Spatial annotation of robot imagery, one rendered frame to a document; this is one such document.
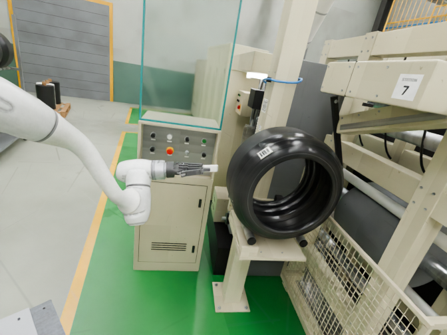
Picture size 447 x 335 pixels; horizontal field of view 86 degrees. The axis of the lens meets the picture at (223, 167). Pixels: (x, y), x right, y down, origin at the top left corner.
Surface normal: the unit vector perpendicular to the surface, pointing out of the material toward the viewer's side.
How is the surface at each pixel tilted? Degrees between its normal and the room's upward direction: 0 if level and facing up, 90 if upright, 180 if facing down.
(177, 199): 90
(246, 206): 93
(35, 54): 90
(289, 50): 90
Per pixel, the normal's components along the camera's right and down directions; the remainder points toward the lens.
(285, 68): 0.14, 0.39
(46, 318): 0.16, -0.92
